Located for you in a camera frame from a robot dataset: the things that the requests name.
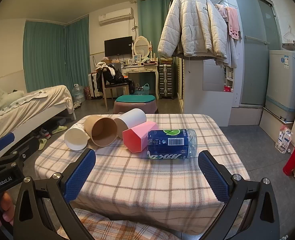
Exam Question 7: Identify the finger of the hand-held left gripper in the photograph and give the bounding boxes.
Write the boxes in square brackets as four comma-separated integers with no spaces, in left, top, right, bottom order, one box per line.
[0,132,15,159]
[0,135,40,167]

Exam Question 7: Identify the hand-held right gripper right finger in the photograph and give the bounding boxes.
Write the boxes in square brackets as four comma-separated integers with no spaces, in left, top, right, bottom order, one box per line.
[198,150,281,240]

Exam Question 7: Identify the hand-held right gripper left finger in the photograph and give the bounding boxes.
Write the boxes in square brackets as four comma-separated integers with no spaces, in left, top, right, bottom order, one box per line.
[13,148,97,240]

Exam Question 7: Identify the white paper cup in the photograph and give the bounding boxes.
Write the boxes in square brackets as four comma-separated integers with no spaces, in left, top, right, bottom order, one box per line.
[64,123,91,151]

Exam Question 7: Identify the brown kraft paper cup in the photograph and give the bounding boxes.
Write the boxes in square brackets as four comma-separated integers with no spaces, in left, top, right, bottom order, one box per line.
[84,115,118,147]

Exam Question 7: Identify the pink hexagonal cup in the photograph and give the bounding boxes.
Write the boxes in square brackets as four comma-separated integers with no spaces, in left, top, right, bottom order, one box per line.
[123,121,158,153]

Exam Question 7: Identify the tall white cylinder cup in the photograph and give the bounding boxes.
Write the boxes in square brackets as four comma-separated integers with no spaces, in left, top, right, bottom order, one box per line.
[114,108,147,139]

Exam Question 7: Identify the person's left hand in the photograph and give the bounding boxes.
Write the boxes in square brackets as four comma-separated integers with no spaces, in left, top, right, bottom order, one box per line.
[0,191,15,228]

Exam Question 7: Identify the bed with beige bedding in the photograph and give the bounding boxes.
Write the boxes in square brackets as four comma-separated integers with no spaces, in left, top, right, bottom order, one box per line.
[0,82,77,153]

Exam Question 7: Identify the blue label plastic bottle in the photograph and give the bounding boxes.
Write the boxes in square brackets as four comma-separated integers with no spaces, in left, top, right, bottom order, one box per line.
[147,128,198,160]

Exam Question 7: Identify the person's plaid pants leg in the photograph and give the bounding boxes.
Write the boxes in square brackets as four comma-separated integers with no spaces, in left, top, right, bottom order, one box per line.
[58,207,178,240]

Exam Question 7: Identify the plaid tablecloth table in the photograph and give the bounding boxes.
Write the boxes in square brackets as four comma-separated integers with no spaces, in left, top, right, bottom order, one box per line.
[35,114,251,235]

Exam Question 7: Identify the large water jug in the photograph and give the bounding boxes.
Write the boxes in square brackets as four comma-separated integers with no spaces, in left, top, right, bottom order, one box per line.
[71,84,85,103]

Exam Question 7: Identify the white board panel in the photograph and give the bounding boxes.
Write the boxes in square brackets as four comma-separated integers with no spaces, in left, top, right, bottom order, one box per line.
[259,107,294,143]

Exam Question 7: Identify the white plastic bag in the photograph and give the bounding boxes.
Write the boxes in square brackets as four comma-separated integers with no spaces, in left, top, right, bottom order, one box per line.
[275,125,293,154]

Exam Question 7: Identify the teal topped stool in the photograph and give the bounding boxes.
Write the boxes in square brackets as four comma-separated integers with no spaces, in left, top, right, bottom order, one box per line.
[113,99,159,115]

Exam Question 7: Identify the white suitcase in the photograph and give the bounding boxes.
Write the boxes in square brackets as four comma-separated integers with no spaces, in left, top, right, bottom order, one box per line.
[88,72,104,99]

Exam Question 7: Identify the wide green curtain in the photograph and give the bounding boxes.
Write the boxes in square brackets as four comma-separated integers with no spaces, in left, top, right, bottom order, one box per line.
[23,20,67,93]

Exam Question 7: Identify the green seat cushion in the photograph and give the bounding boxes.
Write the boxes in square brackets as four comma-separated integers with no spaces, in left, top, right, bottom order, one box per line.
[116,94,156,103]

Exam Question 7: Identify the narrow green curtain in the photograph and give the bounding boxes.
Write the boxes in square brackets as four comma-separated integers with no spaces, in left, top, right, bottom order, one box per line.
[65,15,90,93]

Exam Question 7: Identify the teal basket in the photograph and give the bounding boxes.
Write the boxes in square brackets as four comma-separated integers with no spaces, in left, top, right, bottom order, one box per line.
[135,83,150,95]

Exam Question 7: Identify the wooden chair with clothes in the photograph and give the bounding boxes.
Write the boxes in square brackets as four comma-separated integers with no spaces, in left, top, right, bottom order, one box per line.
[95,61,134,90]

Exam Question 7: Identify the silver suitcase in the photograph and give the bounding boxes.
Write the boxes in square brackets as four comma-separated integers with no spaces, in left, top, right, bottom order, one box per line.
[158,64,176,100]

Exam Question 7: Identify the white washing machine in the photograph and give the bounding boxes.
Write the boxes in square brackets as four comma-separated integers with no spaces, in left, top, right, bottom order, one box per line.
[265,50,295,122]

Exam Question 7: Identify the white dressing table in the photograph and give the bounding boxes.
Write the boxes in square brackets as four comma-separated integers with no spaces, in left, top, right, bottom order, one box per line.
[121,64,159,100]

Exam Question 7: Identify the grey hanging garment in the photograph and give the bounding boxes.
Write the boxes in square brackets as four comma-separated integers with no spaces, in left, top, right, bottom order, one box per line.
[222,34,238,68]

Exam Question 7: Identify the frosted glass sliding door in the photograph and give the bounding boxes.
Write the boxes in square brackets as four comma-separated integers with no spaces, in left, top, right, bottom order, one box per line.
[231,0,280,105]

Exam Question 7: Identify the black television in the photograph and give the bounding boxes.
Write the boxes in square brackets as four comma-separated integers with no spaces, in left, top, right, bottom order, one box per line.
[104,36,133,57]

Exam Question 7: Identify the oval white vanity mirror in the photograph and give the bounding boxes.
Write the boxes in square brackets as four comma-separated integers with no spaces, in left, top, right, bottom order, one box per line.
[133,36,151,62]

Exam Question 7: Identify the white basin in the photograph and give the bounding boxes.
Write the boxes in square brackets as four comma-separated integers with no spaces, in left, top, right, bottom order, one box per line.
[282,42,295,53]

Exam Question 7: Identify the white air conditioner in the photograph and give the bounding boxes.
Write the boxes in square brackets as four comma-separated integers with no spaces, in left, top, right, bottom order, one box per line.
[98,7,134,26]

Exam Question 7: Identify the white puffer jacket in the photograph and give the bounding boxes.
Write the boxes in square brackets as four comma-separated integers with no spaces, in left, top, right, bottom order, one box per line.
[157,0,228,59]

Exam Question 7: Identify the pink towel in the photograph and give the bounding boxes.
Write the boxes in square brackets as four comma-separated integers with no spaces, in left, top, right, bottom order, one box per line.
[224,5,241,40]

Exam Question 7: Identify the tall green curtain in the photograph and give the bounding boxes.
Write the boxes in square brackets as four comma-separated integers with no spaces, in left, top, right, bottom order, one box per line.
[137,0,171,63]

